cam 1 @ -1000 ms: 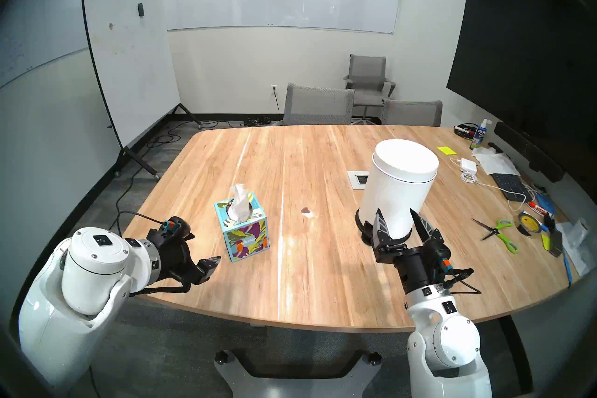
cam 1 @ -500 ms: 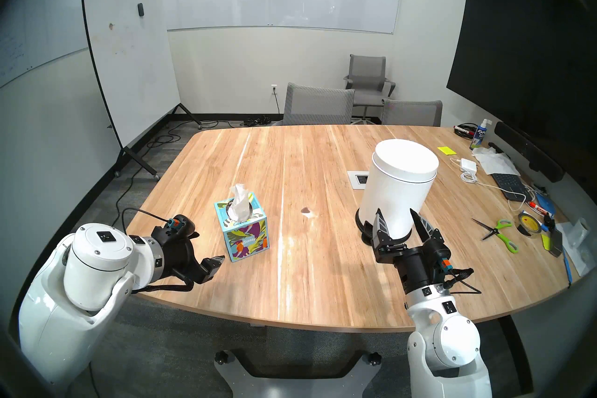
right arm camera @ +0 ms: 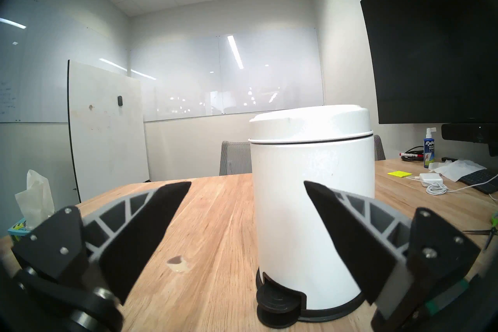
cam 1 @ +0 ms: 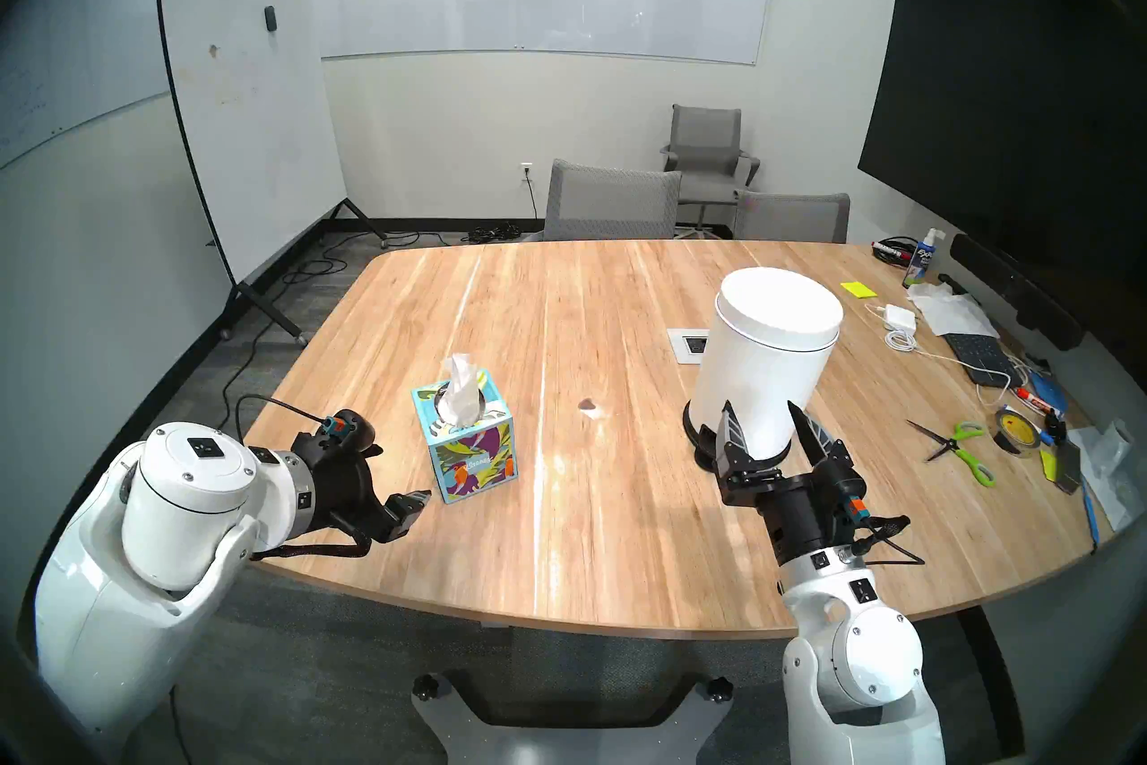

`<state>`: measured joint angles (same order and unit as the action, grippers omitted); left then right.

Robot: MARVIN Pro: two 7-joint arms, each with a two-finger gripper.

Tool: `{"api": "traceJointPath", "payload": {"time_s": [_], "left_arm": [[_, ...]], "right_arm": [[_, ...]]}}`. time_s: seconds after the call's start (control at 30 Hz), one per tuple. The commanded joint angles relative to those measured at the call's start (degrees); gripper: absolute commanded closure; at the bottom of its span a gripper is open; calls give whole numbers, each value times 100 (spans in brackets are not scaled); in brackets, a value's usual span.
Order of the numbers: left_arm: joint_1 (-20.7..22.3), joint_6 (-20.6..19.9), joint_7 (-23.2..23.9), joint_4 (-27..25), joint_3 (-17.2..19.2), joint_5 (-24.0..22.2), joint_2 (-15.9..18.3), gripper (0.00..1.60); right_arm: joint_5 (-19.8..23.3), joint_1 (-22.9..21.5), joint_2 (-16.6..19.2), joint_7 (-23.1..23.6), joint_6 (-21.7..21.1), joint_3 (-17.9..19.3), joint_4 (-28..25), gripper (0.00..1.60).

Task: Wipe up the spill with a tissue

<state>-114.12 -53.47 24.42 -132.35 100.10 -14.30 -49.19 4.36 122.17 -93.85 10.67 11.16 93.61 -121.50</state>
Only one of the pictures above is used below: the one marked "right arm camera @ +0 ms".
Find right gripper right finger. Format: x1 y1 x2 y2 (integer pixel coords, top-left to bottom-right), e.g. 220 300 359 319
303 181 482 322

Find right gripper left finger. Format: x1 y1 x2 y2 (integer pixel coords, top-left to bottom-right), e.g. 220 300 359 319
11 181 192 305

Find white facial tissue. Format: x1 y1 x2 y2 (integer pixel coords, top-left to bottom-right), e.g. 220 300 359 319
15 170 55 229

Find white pedal trash can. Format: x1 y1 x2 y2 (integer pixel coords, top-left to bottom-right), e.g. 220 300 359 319
249 105 376 328

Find grey mesh office chair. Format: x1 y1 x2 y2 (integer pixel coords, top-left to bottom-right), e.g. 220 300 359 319
373 135 386 161
219 141 253 176

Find rolling whiteboard on stand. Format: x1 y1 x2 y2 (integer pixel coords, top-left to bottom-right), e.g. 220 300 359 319
67 60 150 203

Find whiteboard cleaner spray bottle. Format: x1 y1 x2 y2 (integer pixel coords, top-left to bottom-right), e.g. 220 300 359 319
423 128 437 169

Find crumpled white paper towel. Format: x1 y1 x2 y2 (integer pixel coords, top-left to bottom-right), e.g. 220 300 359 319
428 159 487 182

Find black keyboard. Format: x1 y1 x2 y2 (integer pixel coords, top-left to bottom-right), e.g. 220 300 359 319
459 169 498 195

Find large black TV screen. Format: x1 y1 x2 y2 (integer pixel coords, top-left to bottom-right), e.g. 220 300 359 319
360 0 498 125

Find white power adapter with cable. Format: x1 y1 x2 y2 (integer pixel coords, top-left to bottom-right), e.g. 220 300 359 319
407 173 498 195

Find black coiled cable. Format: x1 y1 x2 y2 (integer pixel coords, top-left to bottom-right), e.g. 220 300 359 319
401 146 425 162

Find green handled scissors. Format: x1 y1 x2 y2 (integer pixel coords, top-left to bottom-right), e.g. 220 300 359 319
462 211 498 252

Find side wall whiteboard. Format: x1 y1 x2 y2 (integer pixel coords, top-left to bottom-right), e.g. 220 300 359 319
0 18 129 124

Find wall glass whiteboard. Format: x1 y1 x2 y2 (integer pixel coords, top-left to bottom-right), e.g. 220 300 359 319
128 28 324 122

